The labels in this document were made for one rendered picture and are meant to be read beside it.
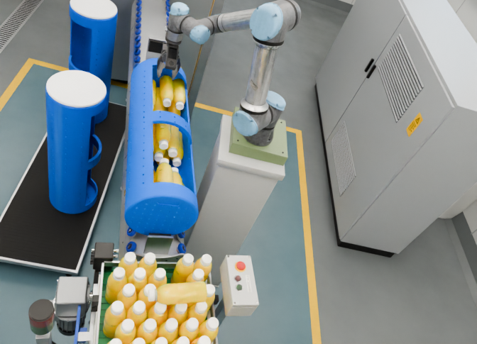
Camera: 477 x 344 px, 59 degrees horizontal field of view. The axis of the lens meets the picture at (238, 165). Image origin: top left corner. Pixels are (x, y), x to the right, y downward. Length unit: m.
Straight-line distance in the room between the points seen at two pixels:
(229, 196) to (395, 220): 1.50
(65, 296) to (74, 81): 1.07
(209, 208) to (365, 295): 1.56
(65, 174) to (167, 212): 0.99
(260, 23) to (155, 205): 0.76
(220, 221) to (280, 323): 0.93
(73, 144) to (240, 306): 1.25
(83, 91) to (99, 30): 0.72
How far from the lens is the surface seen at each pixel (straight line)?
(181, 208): 1.63
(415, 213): 3.18
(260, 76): 1.63
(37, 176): 3.00
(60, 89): 2.23
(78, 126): 2.23
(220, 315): 1.84
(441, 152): 2.77
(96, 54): 2.95
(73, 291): 1.77
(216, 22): 1.87
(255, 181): 1.98
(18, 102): 3.73
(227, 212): 2.17
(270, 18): 1.52
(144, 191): 1.60
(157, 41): 2.62
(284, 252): 3.15
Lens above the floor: 2.45
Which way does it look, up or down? 44 degrees down
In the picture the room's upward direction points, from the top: 24 degrees clockwise
